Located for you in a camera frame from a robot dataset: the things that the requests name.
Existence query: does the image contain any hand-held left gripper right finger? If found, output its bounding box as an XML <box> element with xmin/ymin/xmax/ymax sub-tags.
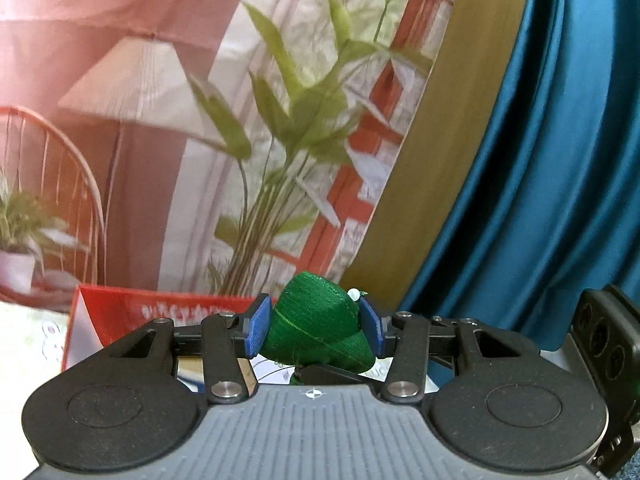
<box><xmin>357</xmin><ymin>296</ymin><xmax>538</xmax><ymax>405</ymax></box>

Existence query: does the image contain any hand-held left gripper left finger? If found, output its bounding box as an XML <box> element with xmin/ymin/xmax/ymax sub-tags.
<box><xmin>107</xmin><ymin>294</ymin><xmax>273</xmax><ymax>405</ymax></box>

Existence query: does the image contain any green fabric pouch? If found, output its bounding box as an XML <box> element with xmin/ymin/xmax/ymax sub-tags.
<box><xmin>261</xmin><ymin>271</ymin><xmax>376</xmax><ymax>377</ymax></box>

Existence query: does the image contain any red strawberry print box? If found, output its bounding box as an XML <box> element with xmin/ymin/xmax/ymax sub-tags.
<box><xmin>61</xmin><ymin>284</ymin><xmax>280</xmax><ymax>373</ymax></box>

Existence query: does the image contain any teal curtain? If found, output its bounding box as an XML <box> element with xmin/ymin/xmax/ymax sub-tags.
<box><xmin>400</xmin><ymin>0</ymin><xmax>640</xmax><ymax>366</ymax></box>

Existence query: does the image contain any printed room scene backdrop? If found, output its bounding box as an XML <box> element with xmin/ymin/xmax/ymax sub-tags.
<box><xmin>0</xmin><ymin>0</ymin><xmax>468</xmax><ymax>311</ymax></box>

